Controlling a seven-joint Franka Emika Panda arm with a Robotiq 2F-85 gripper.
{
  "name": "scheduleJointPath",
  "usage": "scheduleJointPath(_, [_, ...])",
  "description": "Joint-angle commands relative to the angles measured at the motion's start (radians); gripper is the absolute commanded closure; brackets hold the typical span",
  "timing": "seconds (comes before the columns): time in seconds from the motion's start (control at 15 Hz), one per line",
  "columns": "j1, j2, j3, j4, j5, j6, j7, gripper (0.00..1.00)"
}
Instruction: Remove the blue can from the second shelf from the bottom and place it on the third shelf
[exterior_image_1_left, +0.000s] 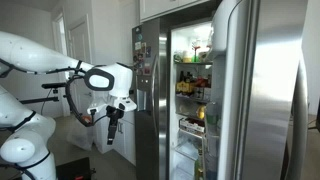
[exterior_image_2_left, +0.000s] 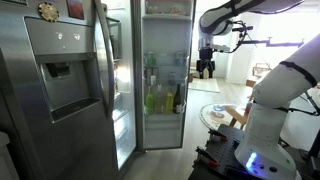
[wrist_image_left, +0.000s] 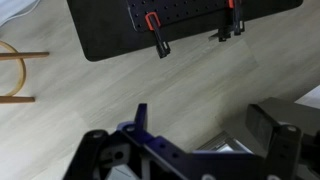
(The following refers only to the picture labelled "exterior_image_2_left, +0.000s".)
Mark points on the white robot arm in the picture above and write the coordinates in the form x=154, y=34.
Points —
x=259, y=152

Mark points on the wooden stool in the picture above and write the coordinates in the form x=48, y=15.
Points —
x=239, y=114

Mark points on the stainless steel fridge left door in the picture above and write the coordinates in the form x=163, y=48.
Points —
x=57, y=92

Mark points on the green bottle in door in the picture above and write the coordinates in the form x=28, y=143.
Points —
x=149, y=102

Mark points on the gold round fridge magnet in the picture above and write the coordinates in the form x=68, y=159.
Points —
x=48, y=12

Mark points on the dark wine bottle in door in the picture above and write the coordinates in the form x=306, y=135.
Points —
x=177, y=101

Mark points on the open fridge right door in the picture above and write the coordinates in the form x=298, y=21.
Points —
x=164, y=38

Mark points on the red picture fridge magnet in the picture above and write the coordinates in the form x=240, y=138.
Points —
x=75, y=9

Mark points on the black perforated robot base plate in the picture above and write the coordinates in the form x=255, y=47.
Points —
x=216, y=161

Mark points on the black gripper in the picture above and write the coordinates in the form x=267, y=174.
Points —
x=205, y=55

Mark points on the yellow bottle in door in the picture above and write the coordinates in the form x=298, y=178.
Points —
x=169, y=101

